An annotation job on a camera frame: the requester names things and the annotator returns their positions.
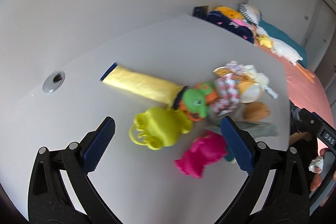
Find white plastic tag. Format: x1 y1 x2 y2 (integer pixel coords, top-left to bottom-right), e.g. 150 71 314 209
263 86 278 99

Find teal cardboard box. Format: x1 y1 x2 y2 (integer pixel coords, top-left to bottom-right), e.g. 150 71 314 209
203 121 279 164

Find brown plush ball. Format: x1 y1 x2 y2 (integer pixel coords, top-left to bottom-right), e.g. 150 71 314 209
243 102 270 122

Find cream fluffy plush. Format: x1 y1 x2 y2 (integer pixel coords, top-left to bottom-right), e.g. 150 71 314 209
244 65 269 88

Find pink plastic toy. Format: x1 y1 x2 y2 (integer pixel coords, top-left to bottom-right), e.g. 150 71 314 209
174 131 227 178

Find purple white flower scrunchie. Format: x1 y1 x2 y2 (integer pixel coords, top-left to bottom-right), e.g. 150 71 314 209
225 60 245 76

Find yellow-green plastic toy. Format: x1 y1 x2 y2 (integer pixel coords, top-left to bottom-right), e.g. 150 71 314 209
129 106 194 151

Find green frog carrot toy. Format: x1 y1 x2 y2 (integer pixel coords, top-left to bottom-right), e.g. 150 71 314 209
179 81 219 122

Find yellow snack wrapper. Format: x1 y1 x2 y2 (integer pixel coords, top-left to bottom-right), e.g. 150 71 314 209
100 63 188 109

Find black lined cardboard trash bin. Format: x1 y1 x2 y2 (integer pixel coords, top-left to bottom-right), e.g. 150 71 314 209
289 101 317 147

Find person's right hand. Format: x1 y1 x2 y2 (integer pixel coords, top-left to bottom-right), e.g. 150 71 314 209
308 147 336 208

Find pink bed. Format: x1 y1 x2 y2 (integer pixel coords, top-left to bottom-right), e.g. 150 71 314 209
256 41 334 127

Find white goose plush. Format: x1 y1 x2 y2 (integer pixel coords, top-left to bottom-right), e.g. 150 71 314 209
255 27 315 84

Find white closet door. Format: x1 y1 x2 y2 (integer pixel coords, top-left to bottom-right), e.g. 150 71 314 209
304 0 335 72

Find yellow duck plush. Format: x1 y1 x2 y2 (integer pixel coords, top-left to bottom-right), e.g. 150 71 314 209
256 35 273 49

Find teal pillow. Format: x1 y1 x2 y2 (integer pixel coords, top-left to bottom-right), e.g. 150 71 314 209
259 20 307 68

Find metal table grommet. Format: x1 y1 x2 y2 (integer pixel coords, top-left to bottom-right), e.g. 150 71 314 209
42 71 66 93

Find checkered grey pillow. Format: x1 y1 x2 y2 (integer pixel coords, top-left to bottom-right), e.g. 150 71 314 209
238 3 262 26

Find pink folded clothes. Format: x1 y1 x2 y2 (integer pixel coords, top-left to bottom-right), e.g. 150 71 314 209
232 19 256 37

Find yellow plush blanket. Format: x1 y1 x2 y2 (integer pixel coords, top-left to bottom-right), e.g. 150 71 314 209
214 6 244 20

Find navy patterned blanket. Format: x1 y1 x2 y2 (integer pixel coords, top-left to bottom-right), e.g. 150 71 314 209
205 11 255 44

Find black wall socket panel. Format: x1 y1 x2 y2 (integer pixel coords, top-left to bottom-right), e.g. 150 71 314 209
192 6 209 19

